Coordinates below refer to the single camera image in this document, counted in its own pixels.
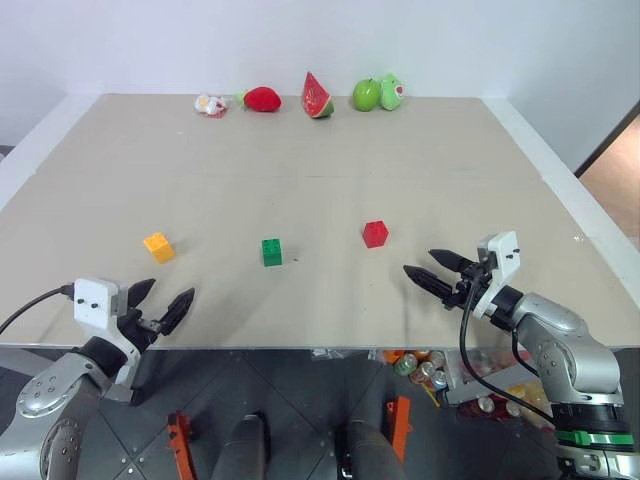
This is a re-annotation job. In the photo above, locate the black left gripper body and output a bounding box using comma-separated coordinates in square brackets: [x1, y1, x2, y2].
[117, 306, 168, 354]

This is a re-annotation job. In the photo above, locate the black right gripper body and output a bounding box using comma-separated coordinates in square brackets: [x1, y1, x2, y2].
[441, 259, 496, 311]

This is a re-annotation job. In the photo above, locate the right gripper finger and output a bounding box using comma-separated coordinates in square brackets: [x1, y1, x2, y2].
[402, 265, 459, 302]
[427, 248, 474, 274]

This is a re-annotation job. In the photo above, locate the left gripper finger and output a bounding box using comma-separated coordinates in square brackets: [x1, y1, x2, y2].
[126, 278, 158, 313]
[158, 287, 197, 336]

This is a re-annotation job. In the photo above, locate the orange toy brick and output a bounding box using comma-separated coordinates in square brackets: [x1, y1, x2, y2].
[142, 231, 177, 265]

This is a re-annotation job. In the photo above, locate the red toy brick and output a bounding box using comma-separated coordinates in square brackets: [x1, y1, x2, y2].
[362, 219, 390, 250]

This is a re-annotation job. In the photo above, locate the green toy brick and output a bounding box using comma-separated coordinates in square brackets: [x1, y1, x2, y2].
[260, 237, 284, 269]

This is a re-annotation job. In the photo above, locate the white storage box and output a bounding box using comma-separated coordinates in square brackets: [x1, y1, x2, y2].
[438, 348, 551, 407]

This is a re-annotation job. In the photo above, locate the orange clamp tool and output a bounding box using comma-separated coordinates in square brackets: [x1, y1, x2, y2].
[166, 410, 197, 480]
[384, 395, 413, 459]

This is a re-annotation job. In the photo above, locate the dark rounded shape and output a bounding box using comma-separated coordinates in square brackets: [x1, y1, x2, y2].
[336, 416, 407, 480]
[211, 411, 274, 480]

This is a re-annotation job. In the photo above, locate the green plush toy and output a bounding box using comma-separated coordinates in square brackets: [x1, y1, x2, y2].
[380, 72, 408, 111]

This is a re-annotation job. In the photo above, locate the green toy apple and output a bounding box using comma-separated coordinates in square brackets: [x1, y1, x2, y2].
[352, 77, 384, 113]

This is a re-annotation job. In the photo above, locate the white and red small toy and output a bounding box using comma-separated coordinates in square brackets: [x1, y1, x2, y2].
[194, 93, 230, 119]

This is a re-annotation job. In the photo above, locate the watermelon slice toy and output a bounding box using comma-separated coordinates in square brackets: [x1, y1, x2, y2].
[300, 71, 336, 121]

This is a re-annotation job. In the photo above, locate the red plush strawberry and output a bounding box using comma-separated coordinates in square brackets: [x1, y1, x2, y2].
[235, 85, 283, 114]

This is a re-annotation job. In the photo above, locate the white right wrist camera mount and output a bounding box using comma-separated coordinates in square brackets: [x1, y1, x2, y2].
[474, 230, 521, 319]

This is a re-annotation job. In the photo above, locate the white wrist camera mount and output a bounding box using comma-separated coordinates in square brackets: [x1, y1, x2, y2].
[474, 230, 521, 319]
[73, 277, 142, 392]

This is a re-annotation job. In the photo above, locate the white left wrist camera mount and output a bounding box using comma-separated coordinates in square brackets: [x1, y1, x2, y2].
[73, 277, 142, 392]

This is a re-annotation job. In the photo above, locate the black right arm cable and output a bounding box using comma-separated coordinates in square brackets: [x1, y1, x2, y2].
[459, 277, 557, 427]

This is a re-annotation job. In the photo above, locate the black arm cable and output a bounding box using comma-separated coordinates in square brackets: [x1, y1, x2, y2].
[0, 284, 77, 336]
[459, 277, 557, 427]

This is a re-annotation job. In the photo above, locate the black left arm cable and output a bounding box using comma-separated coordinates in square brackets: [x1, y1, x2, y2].
[0, 284, 77, 336]

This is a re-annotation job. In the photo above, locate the dark door frame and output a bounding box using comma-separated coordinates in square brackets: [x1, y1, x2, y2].
[574, 99, 640, 179]

